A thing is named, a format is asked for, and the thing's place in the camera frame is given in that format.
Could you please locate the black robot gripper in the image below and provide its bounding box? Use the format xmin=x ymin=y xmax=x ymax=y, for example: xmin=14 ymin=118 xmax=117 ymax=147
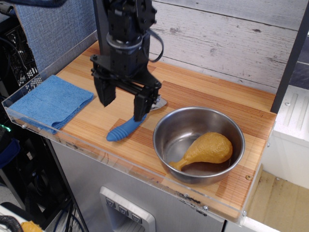
xmin=90 ymin=36 xmax=161 ymax=121

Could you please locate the blue handled metal spoon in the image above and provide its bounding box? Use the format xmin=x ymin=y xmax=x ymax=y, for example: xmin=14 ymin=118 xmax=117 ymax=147
xmin=106 ymin=97 xmax=167 ymax=142

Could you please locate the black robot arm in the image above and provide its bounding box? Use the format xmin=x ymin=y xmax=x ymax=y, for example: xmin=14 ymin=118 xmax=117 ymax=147
xmin=90 ymin=0 xmax=161 ymax=122

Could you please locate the blue folded cloth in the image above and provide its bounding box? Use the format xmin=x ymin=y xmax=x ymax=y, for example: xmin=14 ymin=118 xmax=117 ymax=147
xmin=9 ymin=75 xmax=94 ymax=134

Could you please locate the clear acrylic table guard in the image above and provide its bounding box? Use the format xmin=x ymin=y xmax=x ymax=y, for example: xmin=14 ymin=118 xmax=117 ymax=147
xmin=3 ymin=68 xmax=276 ymax=225

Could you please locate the stainless steel bowl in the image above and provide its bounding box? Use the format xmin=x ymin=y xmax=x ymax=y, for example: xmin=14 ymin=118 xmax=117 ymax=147
xmin=153 ymin=107 xmax=245 ymax=185

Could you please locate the blue fabric partition panel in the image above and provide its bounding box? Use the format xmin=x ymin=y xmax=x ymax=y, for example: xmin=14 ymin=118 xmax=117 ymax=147
xmin=14 ymin=0 xmax=97 ymax=73

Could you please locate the toy chicken drumstick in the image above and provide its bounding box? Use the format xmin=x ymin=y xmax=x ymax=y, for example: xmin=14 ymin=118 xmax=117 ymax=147
xmin=169 ymin=132 xmax=233 ymax=171

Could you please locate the silver toy fridge cabinet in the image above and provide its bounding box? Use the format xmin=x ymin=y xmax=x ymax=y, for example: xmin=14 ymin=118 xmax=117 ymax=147
xmin=51 ymin=142 xmax=225 ymax=232

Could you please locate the black plastic crate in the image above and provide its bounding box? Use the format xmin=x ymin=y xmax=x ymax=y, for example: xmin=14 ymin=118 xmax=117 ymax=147
xmin=0 ymin=25 xmax=38 ymax=86

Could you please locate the yellow object bottom left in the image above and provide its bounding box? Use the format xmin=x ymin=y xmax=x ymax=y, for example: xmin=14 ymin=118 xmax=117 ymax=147
xmin=21 ymin=221 xmax=43 ymax=232

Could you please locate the white toy sink unit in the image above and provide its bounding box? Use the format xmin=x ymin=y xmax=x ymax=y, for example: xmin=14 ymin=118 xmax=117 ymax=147
xmin=261 ymin=86 xmax=309 ymax=188

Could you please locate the dark grey right post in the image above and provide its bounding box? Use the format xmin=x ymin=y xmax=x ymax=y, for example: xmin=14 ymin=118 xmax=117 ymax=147
xmin=270 ymin=1 xmax=309 ymax=114

